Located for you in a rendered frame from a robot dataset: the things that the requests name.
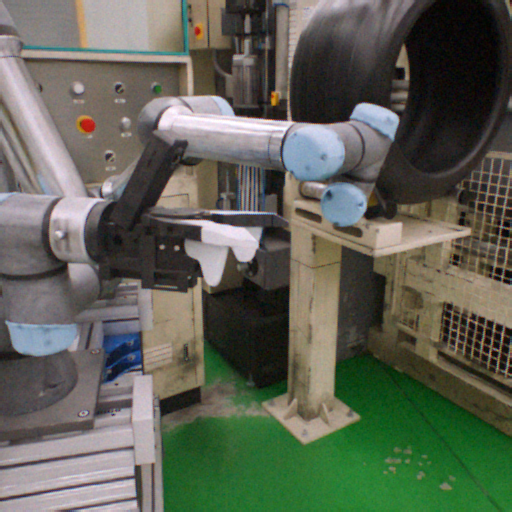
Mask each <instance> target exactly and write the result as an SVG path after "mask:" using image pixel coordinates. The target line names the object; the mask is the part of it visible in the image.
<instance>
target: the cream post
mask: <svg viewBox="0 0 512 512"><path fill-rule="evenodd" d="M319 2H320V0H297V11H296V47H297V42H298V40H299V37H300V34H301V32H302V30H303V27H304V25H305V23H306V21H307V19H304V20H303V8H304V7H310V6H314V8H315V7H316V5H317V4H318V3H319ZM340 260H341V245H340V244H337V243H335V242H332V241H330V240H327V239H325V238H322V237H320V236H317V235H314V234H312V233H309V232H307V231H304V229H303V230H301V228H298V227H295V226H293V225H291V250H290V297H289V344H288V391H287V406H288V407H289V406H290V404H291V403H293V402H292V400H294V399H297V400H298V408H297V414H298V415H299V416H301V418H303V420H305V421H307V422H309V421H311V420H312V419H315V418H318V417H320V404H321V403H323V404H324V405H325V407H326V410H327V413H330V412H332V411H333V407H334V392H333V388H335V386H334V371H335V352H336V334H337V315H338V297H339V278H340Z"/></svg>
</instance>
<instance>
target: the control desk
mask: <svg viewBox="0 0 512 512"><path fill-rule="evenodd" d="M21 57H22V59H24V62H25V64H26V66H27V68H28V71H29V73H30V76H31V78H33V80H34V82H35V84H36V86H37V88H38V92H39V94H40V96H41V98H43V100H44V102H45V104H46V106H47V109H48V111H49V114H50V116H51V118H52V119H53V120H54V122H55V124H56V127H57V129H58V131H59V134H60V136H61V138H62V140H63V142H64V144H66V146H67V149H68V151H69V153H70V156H71V158H72V160H73V162H74V164H75V166H76V168H77V170H78V173H80V176H81V178H82V180H83V182H84V184H85V186H86V188H87V189H92V188H96V187H99V186H101V185H102V184H103V183H104V182H105V181H106V180H107V179H108V178H110V177H112V176H116V175H121V174H122V173H123V172H124V171H125V170H126V169H127V168H128V167H129V166H131V165H132V164H133V163H134V162H135V161H136V160H137V159H138V158H139V156H140V155H141V154H142V153H143V151H144V148H145V147H144V146H143V145H142V143H141V141H140V139H139V136H138V133H137V131H136V124H137V119H138V116H139V114H140V112H141V110H142V109H143V108H145V107H146V106H147V105H148V104H149V103H151V102H152V101H154V100H157V99H160V98H167V97H193V71H192V58H190V57H180V56H178V57H177V56H157V55H131V54H94V53H85V52H49V51H38V50H22V51H21ZM195 175H196V166H194V167H184V168H183V169H181V170H180V171H179V172H178V173H177V174H175V175H174V176H173V177H172V178H171V179H170V180H169V182H168V184H167V186H166V187H165V190H164V192H163V194H162V196H161V198H160V200H159V201H158V203H157V205H155V206H160V205H162V206H164V207H165V208H172V207H181V208H198V195H197V183H196V177H195ZM151 292H152V304H153V306H152V316H153V330H150V331H142V334H143V354H144V367H145V376H146V375H152V380H153V392H154V395H159V399H160V413H161V416H164V415H167V414H170V413H172V412H175V411H179V410H182V409H185V408H187V407H190V406H193V405H196V404H199V403H201V391H200V386H201V385H204V371H205V362H204V337H203V311H202V286H201V277H198V285H197V286H196V287H194V288H192V289H188V293H178V292H169V291H159V290H151Z"/></svg>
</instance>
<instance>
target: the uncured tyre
mask: <svg viewBox="0 0 512 512"><path fill-rule="evenodd" d="M403 44H404V45H405V48H406V52H407V56H408V61H409V71H410V82H409V84H408V94H407V100H406V104H405V108H404V112H403V114H402V117H401V119H400V122H399V125H398V127H397V128H396V132H395V135H394V137H393V138H394V141H393V142H392V143H391V145H390V148H389V150H388V152H387V155H386V157H385V161H384V165H385V169H384V172H381V173H380V176H378V177H377V178H376V181H375V186H376V187H377V189H378V191H379V194H380V196H381V198H383V200H387V201H391V202H394V203H396V204H397V205H411V204H422V203H427V202H430V200H433V199H435V198H438V197H440V196H442V195H444V194H446V193H447V192H449V191H450V190H451V189H453V188H454V187H455V186H457V185H458V184H460V183H461V182H462V181H463V180H464V179H465V178H467V176H468V175H469V174H470V173H471V172H472V171H474V170H475V168H476V167H477V166H478V165H479V164H480V162H481V161H482V160H483V158H484V157H485V154H486V153H488V151H489V149H490V148H491V146H492V144H493V142H494V140H495V138H496V136H497V133H498V131H500V128H501V126H502V123H503V120H504V117H505V113H506V110H507V107H508V106H509V102H510V96H511V91H512V20H511V16H510V13H509V10H508V7H507V5H506V2H505V0H320V2H319V3H318V4H317V5H316V7H315V8H314V10H313V11H311V14H310V15H309V17H308V19H307V21H306V23H305V25H304V27H303V30H302V32H301V34H300V37H299V40H298V42H297V47H296V50H295V54H294V58H293V62H292V69H291V77H290V84H289V109H290V117H291V122H294V123H307V124H318V125H329V124H338V123H346V122H350V116H351V115H352V114H353V111H354V109H355V107H356V106H357V105H358V104H371V105H375V106H379V107H381V108H384V109H386V110H389V111H390V101H391V93H392V84H393V76H394V71H395V67H396V63H397V59H398V56H399V53H401V50H402V48H403Z"/></svg>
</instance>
